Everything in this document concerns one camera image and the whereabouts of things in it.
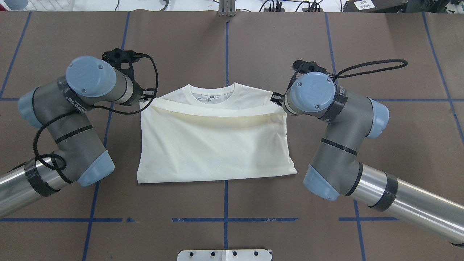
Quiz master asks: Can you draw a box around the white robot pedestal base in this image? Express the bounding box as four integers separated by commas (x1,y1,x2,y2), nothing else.
177,249,273,261

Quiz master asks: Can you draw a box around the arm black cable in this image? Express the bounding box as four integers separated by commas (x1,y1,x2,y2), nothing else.
33,54,159,183
286,59,409,91

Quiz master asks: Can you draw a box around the aluminium frame post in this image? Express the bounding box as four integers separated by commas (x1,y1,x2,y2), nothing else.
217,0,236,17

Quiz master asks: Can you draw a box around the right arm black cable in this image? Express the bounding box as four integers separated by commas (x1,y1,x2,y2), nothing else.
286,59,409,91

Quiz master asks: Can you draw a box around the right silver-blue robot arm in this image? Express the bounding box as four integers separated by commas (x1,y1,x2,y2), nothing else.
280,69,464,248

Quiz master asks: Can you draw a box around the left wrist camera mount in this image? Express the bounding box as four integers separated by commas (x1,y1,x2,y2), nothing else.
101,48,151,80

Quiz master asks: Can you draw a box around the floor cable bundle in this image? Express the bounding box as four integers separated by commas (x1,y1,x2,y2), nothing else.
259,0,325,13

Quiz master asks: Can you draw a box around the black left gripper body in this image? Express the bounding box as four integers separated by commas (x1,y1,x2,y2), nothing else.
132,85,153,105

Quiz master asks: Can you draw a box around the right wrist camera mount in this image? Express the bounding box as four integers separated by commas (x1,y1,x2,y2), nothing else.
292,60,333,76

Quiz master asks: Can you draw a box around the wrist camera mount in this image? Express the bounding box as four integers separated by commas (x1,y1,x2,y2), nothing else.
101,48,151,80
292,60,333,76

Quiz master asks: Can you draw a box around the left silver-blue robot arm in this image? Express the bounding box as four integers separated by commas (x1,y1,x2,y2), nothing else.
1,48,159,218

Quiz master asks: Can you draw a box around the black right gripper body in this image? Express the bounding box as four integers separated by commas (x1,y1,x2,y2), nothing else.
275,95,285,108

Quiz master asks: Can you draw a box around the cream long-sleeve cat shirt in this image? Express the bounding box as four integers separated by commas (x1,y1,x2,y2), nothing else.
137,83,297,184

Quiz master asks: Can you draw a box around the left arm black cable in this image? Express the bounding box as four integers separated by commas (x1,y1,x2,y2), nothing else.
33,54,159,183

